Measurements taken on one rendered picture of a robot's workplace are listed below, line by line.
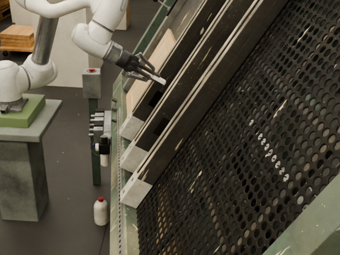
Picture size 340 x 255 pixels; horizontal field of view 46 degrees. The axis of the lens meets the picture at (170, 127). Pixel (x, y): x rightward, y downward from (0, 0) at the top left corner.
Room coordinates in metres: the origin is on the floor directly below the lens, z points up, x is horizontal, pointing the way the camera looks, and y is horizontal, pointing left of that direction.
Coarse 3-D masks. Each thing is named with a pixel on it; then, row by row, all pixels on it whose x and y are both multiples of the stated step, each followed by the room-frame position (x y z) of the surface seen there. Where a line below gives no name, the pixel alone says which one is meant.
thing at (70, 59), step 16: (32, 16) 4.39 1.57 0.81; (64, 16) 4.39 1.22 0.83; (80, 16) 4.39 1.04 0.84; (64, 32) 4.39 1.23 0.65; (64, 48) 4.39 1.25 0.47; (64, 64) 4.39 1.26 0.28; (80, 64) 4.39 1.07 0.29; (96, 64) 4.82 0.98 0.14; (64, 80) 4.39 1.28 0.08; (80, 80) 4.39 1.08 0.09
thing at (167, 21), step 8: (184, 0) 2.38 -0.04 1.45; (176, 8) 2.37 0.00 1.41; (168, 16) 2.37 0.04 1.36; (168, 24) 2.37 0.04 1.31; (160, 32) 2.36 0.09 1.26; (152, 40) 2.36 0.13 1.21; (152, 48) 2.35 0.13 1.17; (144, 56) 2.35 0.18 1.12; (144, 64) 2.35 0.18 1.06; (136, 72) 2.34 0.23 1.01; (128, 80) 2.33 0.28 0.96; (128, 88) 2.33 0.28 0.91
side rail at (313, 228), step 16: (336, 176) 0.57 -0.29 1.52; (336, 192) 0.55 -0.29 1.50; (320, 208) 0.55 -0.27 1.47; (336, 208) 0.52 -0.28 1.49; (304, 224) 0.54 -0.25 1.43; (320, 224) 0.52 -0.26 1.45; (336, 224) 0.50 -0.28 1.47; (288, 240) 0.54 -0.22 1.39; (304, 240) 0.52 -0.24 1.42; (320, 240) 0.50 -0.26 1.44; (336, 240) 0.49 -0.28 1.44
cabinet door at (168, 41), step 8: (168, 32) 2.23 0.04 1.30; (160, 40) 2.28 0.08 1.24; (168, 40) 2.13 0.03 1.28; (160, 48) 2.20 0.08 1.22; (168, 48) 2.04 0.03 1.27; (152, 56) 2.24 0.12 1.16; (160, 56) 2.10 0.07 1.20; (152, 64) 2.15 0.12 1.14; (160, 64) 2.01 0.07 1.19; (136, 80) 2.24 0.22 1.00; (136, 88) 2.16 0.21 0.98; (144, 88) 2.01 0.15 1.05; (128, 96) 2.20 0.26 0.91; (136, 96) 2.06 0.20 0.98; (128, 104) 2.09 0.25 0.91; (128, 112) 2.00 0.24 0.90
